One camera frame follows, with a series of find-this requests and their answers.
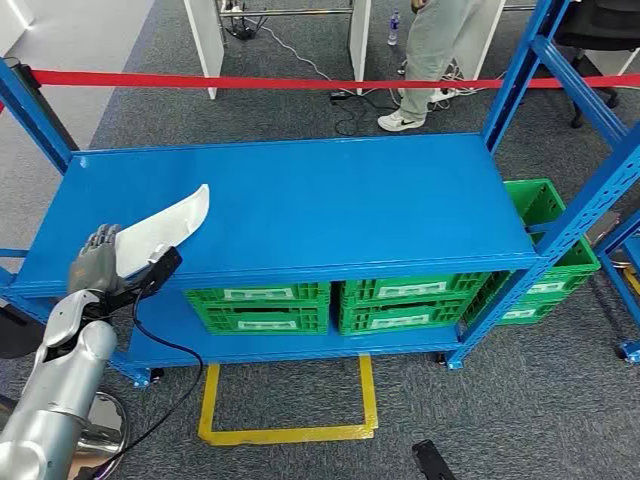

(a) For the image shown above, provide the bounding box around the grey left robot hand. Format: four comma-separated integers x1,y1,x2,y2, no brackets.
67,223,126,296

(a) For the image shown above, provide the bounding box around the white curved plastic part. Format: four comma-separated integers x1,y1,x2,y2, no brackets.
113,184,211,280

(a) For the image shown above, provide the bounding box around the black round base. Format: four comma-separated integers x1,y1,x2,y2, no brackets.
0,303,47,360

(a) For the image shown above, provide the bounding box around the red barrier tape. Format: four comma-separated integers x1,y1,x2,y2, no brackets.
30,68,640,92

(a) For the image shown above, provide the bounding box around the white desk with panel legs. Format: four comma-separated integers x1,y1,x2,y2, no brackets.
183,0,374,101

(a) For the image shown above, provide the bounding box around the green plastic crate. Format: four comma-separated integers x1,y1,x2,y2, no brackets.
183,282,332,309
462,271,566,327
502,178,602,299
339,271,494,303
337,296,484,337
197,303,331,337

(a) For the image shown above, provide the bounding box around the person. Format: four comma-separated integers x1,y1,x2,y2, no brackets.
377,0,486,134

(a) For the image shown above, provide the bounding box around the white desk panel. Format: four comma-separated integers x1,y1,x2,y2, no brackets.
452,0,507,82

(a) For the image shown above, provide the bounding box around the black office chair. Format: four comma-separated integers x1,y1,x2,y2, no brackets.
552,0,640,130

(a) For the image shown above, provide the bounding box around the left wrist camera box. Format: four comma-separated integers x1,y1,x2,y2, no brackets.
141,246,183,298

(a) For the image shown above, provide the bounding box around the black camera cable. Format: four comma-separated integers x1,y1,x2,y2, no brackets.
75,291,205,480

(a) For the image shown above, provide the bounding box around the black barrier post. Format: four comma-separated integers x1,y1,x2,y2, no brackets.
17,60,80,154

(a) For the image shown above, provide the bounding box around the black cable bundle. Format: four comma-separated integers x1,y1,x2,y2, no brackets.
220,3,258,42

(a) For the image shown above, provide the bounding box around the white floor cable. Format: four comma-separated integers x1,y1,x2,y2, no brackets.
257,23,366,97

